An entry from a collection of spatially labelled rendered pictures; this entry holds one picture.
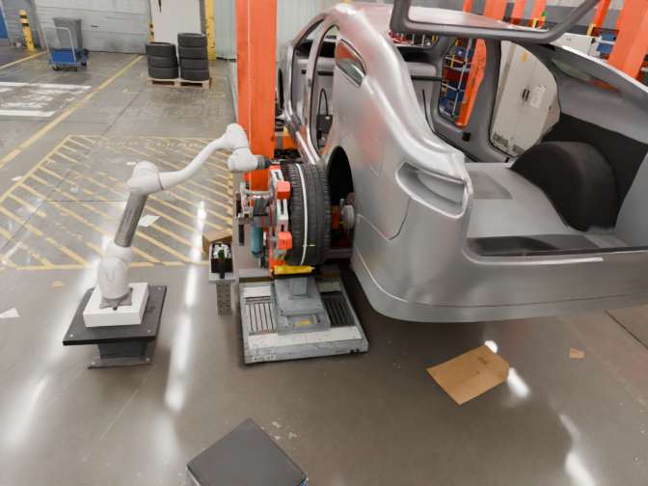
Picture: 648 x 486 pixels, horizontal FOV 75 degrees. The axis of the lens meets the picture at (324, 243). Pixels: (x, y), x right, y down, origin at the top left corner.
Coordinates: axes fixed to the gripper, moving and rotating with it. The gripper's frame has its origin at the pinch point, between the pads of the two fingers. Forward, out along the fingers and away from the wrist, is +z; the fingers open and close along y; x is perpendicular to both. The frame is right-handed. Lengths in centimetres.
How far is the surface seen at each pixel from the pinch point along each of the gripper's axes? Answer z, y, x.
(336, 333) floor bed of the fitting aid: 25, 20, -117
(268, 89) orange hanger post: -1.8, -22.2, 43.8
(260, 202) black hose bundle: -27.7, 10.5, -22.1
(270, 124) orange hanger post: 2.2, -27.0, 22.0
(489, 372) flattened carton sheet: 95, 97, -135
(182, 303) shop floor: -48, -75, -110
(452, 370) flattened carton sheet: 75, 82, -134
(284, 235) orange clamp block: -20, 25, -40
